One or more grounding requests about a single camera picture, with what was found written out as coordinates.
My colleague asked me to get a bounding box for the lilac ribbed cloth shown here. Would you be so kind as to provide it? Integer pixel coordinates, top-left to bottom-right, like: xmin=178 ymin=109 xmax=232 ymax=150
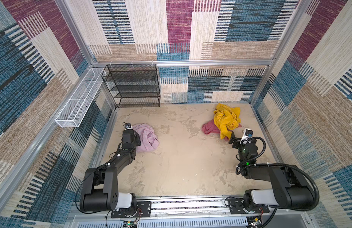
xmin=133 ymin=123 xmax=159 ymax=153

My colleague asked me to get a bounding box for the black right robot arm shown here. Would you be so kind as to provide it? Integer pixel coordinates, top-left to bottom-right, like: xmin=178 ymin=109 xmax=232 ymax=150
xmin=229 ymin=132 xmax=320 ymax=212

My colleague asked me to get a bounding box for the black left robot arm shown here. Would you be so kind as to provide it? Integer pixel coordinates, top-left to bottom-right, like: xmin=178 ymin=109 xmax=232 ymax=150
xmin=78 ymin=128 xmax=141 ymax=213

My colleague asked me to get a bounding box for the yellow cloth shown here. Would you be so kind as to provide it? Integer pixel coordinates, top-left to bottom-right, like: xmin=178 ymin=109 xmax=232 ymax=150
xmin=213 ymin=104 xmax=241 ymax=140

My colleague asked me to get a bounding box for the magenta pink cloth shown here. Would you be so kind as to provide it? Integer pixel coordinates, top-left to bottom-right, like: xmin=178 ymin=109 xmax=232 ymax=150
xmin=201 ymin=120 xmax=242 ymax=141

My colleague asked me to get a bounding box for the black mesh shelf rack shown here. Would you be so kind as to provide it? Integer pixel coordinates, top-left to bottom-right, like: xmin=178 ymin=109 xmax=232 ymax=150
xmin=102 ymin=64 xmax=161 ymax=108

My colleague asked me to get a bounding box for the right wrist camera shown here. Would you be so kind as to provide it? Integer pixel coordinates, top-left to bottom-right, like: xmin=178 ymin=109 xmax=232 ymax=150
xmin=240 ymin=128 xmax=254 ymax=145

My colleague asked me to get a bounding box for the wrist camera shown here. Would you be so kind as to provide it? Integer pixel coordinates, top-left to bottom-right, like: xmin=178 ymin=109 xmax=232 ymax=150
xmin=122 ymin=122 xmax=133 ymax=130
xmin=240 ymin=128 xmax=254 ymax=145

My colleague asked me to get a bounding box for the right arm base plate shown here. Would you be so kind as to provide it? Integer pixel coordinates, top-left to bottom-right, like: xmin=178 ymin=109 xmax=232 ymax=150
xmin=224 ymin=197 xmax=270 ymax=214

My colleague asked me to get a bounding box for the black corrugated cable conduit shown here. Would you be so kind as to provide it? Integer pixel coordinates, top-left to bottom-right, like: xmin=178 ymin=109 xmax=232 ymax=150
xmin=235 ymin=136 xmax=320 ymax=212

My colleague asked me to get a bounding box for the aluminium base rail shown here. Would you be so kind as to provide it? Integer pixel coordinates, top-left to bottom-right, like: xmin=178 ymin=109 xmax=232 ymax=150
xmin=105 ymin=196 xmax=317 ymax=228

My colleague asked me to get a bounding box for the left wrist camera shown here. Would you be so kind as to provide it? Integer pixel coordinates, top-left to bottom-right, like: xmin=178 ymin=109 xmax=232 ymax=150
xmin=122 ymin=122 xmax=133 ymax=130

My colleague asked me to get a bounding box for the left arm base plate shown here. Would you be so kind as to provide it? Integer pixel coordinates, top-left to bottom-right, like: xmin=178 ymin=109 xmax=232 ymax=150
xmin=110 ymin=201 xmax=152 ymax=219

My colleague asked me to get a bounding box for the white wire mesh basket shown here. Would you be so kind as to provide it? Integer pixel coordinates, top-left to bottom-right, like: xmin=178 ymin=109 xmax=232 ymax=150
xmin=55 ymin=68 xmax=105 ymax=128

